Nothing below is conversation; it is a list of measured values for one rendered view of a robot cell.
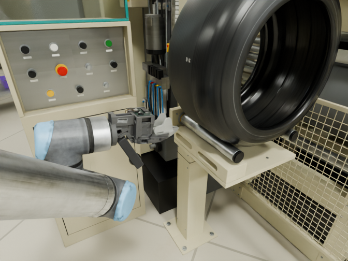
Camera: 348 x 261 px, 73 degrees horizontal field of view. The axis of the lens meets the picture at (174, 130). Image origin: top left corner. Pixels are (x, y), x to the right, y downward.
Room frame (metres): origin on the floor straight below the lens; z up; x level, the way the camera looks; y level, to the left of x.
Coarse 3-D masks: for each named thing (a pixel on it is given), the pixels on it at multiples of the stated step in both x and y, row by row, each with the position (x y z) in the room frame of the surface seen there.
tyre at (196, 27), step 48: (192, 0) 0.76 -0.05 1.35; (240, 0) 0.62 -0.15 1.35; (288, 0) 0.65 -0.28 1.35; (336, 0) 0.76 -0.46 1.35; (192, 48) 0.65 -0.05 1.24; (240, 48) 0.59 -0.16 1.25; (288, 48) 0.99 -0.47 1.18; (336, 48) 0.79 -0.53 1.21; (192, 96) 0.64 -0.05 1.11; (240, 96) 0.59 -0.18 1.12; (288, 96) 0.89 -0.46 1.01; (240, 144) 0.66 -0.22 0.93
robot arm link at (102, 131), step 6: (90, 120) 0.51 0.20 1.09; (96, 120) 0.51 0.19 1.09; (102, 120) 0.51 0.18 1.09; (96, 126) 0.49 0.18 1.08; (102, 126) 0.50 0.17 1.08; (108, 126) 0.50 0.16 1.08; (96, 132) 0.48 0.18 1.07; (102, 132) 0.49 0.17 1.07; (108, 132) 0.49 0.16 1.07; (96, 138) 0.48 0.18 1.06; (102, 138) 0.48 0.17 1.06; (108, 138) 0.49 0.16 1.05; (96, 144) 0.47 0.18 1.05; (102, 144) 0.48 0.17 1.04; (108, 144) 0.49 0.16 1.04; (96, 150) 0.48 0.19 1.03; (102, 150) 0.49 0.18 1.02
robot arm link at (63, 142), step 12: (60, 120) 0.49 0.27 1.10; (72, 120) 0.50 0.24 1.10; (84, 120) 0.50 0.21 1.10; (36, 132) 0.44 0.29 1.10; (48, 132) 0.44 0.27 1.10; (60, 132) 0.45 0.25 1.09; (72, 132) 0.46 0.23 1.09; (84, 132) 0.47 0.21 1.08; (36, 144) 0.42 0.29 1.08; (48, 144) 0.43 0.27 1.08; (60, 144) 0.44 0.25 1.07; (72, 144) 0.45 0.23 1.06; (84, 144) 0.46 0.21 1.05; (36, 156) 0.42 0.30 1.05; (48, 156) 0.43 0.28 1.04; (60, 156) 0.43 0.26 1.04; (72, 156) 0.45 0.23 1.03
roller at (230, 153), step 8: (184, 120) 0.88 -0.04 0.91; (192, 120) 0.86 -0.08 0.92; (192, 128) 0.83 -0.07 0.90; (200, 128) 0.79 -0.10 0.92; (200, 136) 0.78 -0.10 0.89; (208, 136) 0.74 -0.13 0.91; (216, 144) 0.70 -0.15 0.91; (224, 144) 0.68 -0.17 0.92; (232, 144) 0.67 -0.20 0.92; (224, 152) 0.66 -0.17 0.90; (232, 152) 0.63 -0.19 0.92; (240, 152) 0.63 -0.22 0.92; (232, 160) 0.63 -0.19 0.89; (240, 160) 0.63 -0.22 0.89
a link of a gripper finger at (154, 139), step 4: (152, 136) 0.56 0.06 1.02; (156, 136) 0.56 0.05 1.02; (160, 136) 0.57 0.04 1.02; (164, 136) 0.58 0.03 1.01; (168, 136) 0.58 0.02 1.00; (144, 140) 0.55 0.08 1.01; (148, 140) 0.54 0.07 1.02; (152, 140) 0.55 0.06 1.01; (156, 140) 0.55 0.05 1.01; (160, 140) 0.56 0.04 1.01
